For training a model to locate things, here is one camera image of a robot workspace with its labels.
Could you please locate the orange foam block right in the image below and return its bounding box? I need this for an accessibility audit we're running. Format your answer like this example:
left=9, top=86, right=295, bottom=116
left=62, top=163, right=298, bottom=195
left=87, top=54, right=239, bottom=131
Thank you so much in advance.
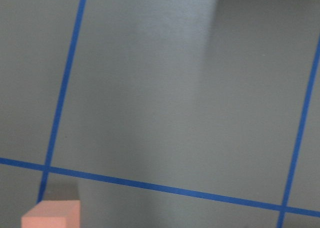
left=21, top=200, right=81, bottom=228

